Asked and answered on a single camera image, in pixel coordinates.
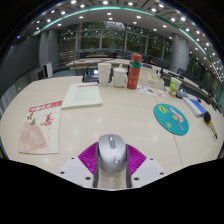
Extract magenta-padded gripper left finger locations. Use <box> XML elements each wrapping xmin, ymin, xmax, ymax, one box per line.
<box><xmin>57</xmin><ymin>141</ymin><xmax>101</xmax><ymax>189</ymax></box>

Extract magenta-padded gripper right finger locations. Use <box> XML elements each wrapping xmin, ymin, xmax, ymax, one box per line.
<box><xmin>124</xmin><ymin>143</ymin><xmax>167</xmax><ymax>189</ymax></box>

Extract silver grey computer mouse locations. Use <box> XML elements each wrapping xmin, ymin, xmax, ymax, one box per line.
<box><xmin>96</xmin><ymin>133</ymin><xmax>129</xmax><ymax>174</ymax></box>

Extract round teal printed mouse pad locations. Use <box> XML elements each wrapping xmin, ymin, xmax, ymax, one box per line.
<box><xmin>153</xmin><ymin>103</ymin><xmax>190</xmax><ymax>137</ymax></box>

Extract red printed fan magazine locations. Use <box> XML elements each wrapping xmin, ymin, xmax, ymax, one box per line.
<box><xmin>18</xmin><ymin>100</ymin><xmax>64</xmax><ymax>155</ymax></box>

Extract white paper booklet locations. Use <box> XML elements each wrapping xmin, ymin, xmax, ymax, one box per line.
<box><xmin>61</xmin><ymin>82</ymin><xmax>103</xmax><ymax>110</ymax></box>

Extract colourful sticker sheet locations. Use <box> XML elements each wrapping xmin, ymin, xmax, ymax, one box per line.
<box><xmin>136</xmin><ymin>84</ymin><xmax>168</xmax><ymax>100</ymax></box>

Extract blue and white book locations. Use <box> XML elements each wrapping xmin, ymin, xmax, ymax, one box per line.
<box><xmin>182</xmin><ymin>96</ymin><xmax>208</xmax><ymax>118</ymax></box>

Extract black conference microphone unit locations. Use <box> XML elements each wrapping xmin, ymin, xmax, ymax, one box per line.
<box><xmin>176</xmin><ymin>88</ymin><xmax>189</xmax><ymax>99</ymax></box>
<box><xmin>82</xmin><ymin>68</ymin><xmax>100</xmax><ymax>83</ymax></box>

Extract green printed paper drink cup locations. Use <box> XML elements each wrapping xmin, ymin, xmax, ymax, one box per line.
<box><xmin>168</xmin><ymin>76</ymin><xmax>183</xmax><ymax>98</ymax></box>

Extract black foam-tipped microphone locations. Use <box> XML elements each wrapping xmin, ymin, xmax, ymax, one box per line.
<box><xmin>203</xmin><ymin>110</ymin><xmax>219</xmax><ymax>140</ymax></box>

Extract tall white paper cup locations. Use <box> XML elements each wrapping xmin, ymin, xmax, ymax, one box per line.
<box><xmin>97</xmin><ymin>62</ymin><xmax>112</xmax><ymax>88</ymax></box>

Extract white lidded mug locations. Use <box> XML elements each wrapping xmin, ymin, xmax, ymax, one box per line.
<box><xmin>111</xmin><ymin>64</ymin><xmax>129</xmax><ymax>89</ymax></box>

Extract red bottle with green band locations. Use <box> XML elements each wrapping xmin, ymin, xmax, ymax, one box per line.
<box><xmin>126</xmin><ymin>53</ymin><xmax>143</xmax><ymax>91</ymax></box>

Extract dark office chairs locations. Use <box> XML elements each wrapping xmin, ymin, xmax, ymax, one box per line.
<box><xmin>78</xmin><ymin>49</ymin><xmax>221</xmax><ymax>101</ymax></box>

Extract ceiling spot lights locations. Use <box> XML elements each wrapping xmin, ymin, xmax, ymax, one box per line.
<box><xmin>31</xmin><ymin>0</ymin><xmax>224</xmax><ymax>79</ymax></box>

